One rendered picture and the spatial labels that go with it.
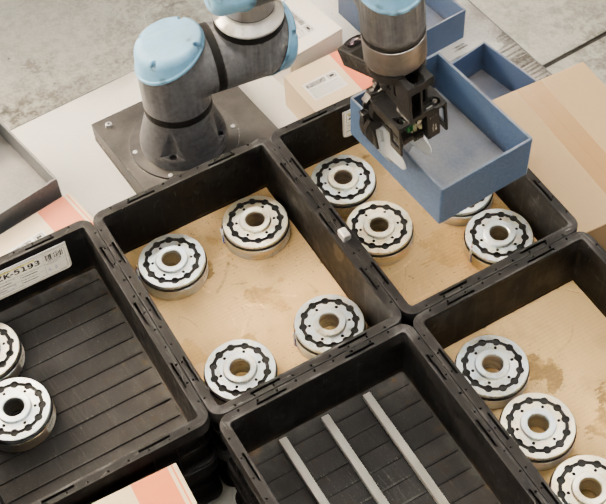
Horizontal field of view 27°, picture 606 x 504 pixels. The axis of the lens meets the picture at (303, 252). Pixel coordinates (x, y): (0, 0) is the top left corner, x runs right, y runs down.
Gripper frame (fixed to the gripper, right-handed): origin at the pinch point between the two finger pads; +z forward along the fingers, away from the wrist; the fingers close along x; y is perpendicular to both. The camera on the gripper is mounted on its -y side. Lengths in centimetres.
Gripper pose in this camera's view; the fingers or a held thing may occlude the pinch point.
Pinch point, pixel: (395, 150)
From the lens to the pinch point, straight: 165.1
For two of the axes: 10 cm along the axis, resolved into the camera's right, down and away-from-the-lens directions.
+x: 8.4, -5.0, 2.1
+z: 1.2, 5.5, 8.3
